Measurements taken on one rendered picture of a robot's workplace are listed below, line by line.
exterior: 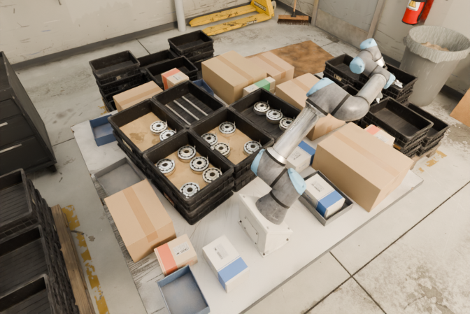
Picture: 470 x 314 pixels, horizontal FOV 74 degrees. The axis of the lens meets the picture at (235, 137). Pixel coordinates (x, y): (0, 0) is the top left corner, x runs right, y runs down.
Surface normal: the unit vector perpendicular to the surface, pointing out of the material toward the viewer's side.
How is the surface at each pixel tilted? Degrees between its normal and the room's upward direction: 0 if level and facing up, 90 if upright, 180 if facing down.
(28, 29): 90
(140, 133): 0
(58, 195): 0
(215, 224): 0
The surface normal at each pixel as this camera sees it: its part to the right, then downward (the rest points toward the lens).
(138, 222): 0.00, -0.72
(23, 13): 0.55, 0.58
